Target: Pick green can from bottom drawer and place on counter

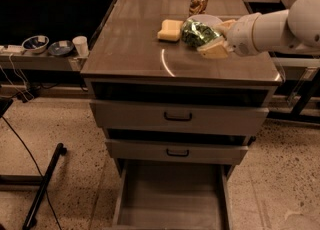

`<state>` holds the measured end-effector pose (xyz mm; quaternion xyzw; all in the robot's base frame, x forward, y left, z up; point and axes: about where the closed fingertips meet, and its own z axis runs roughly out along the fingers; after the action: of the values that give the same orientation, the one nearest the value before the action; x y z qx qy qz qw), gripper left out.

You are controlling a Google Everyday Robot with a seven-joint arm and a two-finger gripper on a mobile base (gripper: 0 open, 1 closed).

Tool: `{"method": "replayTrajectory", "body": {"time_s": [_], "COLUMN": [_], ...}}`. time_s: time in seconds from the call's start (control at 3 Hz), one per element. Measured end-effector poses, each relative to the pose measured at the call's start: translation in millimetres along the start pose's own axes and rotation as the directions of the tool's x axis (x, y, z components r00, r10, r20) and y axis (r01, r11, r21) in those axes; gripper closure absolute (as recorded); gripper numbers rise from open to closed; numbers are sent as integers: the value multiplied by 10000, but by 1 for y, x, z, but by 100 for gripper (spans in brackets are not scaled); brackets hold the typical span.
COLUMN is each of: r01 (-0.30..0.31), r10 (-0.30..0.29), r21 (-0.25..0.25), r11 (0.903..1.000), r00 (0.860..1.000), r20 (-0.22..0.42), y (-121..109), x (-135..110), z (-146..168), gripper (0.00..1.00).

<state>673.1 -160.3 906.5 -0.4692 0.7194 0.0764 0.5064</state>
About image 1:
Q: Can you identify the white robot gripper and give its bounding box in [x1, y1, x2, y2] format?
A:
[197, 13, 261, 59]

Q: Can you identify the grey drawer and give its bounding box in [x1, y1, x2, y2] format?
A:
[106, 139, 248, 165]
[90, 100, 268, 136]

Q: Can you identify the middle grey drawer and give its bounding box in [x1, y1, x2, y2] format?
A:
[106, 139, 248, 165]

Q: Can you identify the top grey drawer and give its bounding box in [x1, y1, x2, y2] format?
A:
[90, 100, 268, 136]

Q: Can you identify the grey side shelf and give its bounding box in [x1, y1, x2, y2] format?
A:
[0, 53, 86, 71]

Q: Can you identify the black floor cable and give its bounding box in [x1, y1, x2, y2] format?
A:
[1, 115, 63, 230]

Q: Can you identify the white power strip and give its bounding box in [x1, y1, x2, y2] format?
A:
[0, 45, 24, 55]

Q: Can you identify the red and gold can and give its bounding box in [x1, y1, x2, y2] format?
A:
[189, 0, 208, 16]

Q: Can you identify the black stand leg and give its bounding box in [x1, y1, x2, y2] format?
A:
[22, 143, 67, 230]

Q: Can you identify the white paper cup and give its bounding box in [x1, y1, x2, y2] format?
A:
[72, 36, 89, 57]

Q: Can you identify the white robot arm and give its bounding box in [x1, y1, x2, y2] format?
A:
[197, 0, 320, 59]

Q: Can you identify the grey drawer cabinet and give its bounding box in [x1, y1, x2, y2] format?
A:
[80, 0, 284, 230]

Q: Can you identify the yellow sponge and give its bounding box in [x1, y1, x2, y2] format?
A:
[157, 19, 183, 42]

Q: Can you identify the open bottom drawer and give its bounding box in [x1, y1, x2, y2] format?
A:
[112, 160, 233, 230]

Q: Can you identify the white bowl with dark inside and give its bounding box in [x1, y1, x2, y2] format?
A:
[22, 35, 49, 54]

